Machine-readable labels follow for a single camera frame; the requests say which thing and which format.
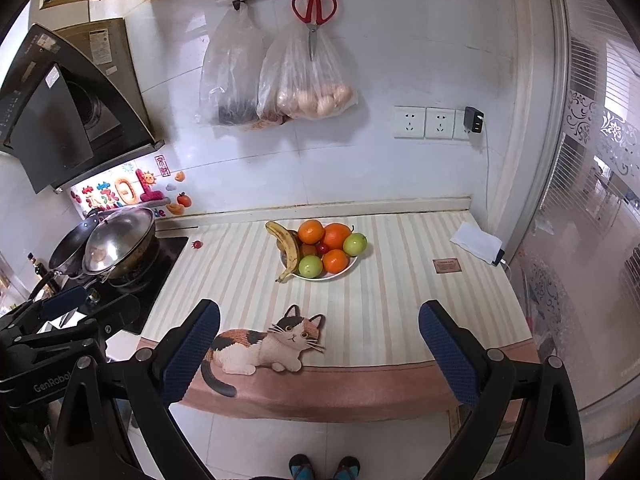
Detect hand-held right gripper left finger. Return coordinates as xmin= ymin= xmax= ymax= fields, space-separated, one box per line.
xmin=52 ymin=298 xmax=222 ymax=480

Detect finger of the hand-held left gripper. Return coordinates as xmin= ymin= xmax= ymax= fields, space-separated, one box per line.
xmin=30 ymin=293 xmax=141 ymax=348
xmin=0 ymin=285 xmax=88 ymax=331

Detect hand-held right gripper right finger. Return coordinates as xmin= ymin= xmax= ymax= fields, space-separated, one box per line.
xmin=418 ymin=300 xmax=586 ymax=480

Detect white ceramic plate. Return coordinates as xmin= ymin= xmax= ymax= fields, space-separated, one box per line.
xmin=280 ymin=222 xmax=361 ymax=281

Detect yellow banana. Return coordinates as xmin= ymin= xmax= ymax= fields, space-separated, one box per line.
xmin=265 ymin=220 xmax=302 ymax=284

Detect large orange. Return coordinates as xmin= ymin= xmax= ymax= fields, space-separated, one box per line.
xmin=322 ymin=223 xmax=352 ymax=251

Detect black frying pan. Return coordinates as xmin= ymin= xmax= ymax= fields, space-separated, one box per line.
xmin=47 ymin=217 xmax=101 ymax=278

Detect black gas stove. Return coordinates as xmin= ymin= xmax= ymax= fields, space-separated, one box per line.
xmin=30 ymin=236 xmax=190 ymax=336

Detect steel wok with lid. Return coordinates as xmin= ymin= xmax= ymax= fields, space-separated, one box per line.
xmin=82 ymin=207 xmax=161 ymax=281

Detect striped cat-print tablecloth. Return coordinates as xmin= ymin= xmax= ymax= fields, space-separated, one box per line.
xmin=137 ymin=210 xmax=543 ymax=423

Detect white folded cloth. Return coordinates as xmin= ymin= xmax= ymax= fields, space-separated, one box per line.
xmin=450 ymin=221 xmax=503 ymax=264

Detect person's right shoe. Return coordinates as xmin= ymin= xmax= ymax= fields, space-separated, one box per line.
xmin=334 ymin=456 xmax=362 ymax=480

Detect frosted glass sliding door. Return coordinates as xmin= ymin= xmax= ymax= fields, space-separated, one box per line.
xmin=500 ymin=0 xmax=640 ymax=441

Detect black range hood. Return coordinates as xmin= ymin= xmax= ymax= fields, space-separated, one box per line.
xmin=0 ymin=17 xmax=166 ymax=195

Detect black plug charger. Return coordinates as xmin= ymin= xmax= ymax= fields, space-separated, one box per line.
xmin=464 ymin=106 xmax=486 ymax=135

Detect clear plastic bag dark contents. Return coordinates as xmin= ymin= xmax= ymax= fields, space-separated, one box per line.
xmin=196 ymin=4 xmax=266 ymax=127

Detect pile of brown eggs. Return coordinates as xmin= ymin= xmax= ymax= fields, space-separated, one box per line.
xmin=276 ymin=84 xmax=355 ymax=120

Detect clear plastic bag with eggs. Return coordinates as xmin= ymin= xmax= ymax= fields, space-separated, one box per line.
xmin=256 ymin=22 xmax=359 ymax=122

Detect colourful wall stickers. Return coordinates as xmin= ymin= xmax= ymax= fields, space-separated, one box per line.
xmin=70 ymin=155 xmax=193 ymax=218

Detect white charging cable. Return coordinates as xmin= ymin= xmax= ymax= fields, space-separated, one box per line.
xmin=482 ymin=132 xmax=513 ymax=281

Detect red-handled scissors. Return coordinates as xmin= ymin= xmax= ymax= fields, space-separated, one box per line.
xmin=291 ymin=0 xmax=337 ymax=62

